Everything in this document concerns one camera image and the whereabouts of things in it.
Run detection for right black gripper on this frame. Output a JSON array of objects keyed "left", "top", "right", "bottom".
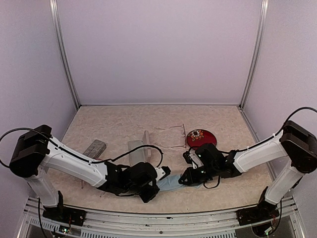
[{"left": 178, "top": 163, "right": 218, "bottom": 186}]

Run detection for large blue cleaning cloth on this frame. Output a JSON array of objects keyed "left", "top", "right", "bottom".
[{"left": 157, "top": 174, "right": 183, "bottom": 191}]

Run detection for pink glasses case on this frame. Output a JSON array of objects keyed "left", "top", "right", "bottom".
[{"left": 128, "top": 130, "right": 151, "bottom": 166}]

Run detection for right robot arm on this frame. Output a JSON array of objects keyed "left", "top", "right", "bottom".
[{"left": 178, "top": 120, "right": 317, "bottom": 226}]

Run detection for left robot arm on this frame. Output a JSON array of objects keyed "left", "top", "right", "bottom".
[{"left": 3, "top": 124, "right": 169, "bottom": 222}]

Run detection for red floral plate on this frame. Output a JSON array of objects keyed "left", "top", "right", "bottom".
[{"left": 186, "top": 129, "right": 217, "bottom": 149}]

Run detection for clear pink glasses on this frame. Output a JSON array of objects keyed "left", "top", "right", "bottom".
[{"left": 152, "top": 124, "right": 186, "bottom": 149}]

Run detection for grey glasses case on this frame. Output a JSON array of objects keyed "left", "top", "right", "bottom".
[{"left": 83, "top": 139, "right": 106, "bottom": 160}]

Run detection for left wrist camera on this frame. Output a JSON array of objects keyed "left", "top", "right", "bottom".
[{"left": 155, "top": 166, "right": 171, "bottom": 181}]

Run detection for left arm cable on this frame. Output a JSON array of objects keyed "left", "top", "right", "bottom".
[{"left": 0, "top": 127, "right": 165, "bottom": 169}]

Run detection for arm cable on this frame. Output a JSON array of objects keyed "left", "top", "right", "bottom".
[
  {"left": 0, "top": 127, "right": 165, "bottom": 169},
  {"left": 203, "top": 107, "right": 317, "bottom": 189}
]

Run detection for front aluminium rail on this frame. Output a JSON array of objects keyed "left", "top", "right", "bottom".
[{"left": 14, "top": 197, "right": 308, "bottom": 238}]

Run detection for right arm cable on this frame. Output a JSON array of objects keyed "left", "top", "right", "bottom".
[{"left": 203, "top": 107, "right": 317, "bottom": 189}]

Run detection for right aluminium frame post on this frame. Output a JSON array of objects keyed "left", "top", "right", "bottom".
[{"left": 239, "top": 0, "right": 269, "bottom": 110}]

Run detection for aluminium frame post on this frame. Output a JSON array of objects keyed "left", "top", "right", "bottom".
[
  {"left": 239, "top": 0, "right": 269, "bottom": 110},
  {"left": 49, "top": 0, "right": 81, "bottom": 110}
]

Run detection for left aluminium frame post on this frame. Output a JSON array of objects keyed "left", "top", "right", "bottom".
[{"left": 49, "top": 0, "right": 81, "bottom": 110}]

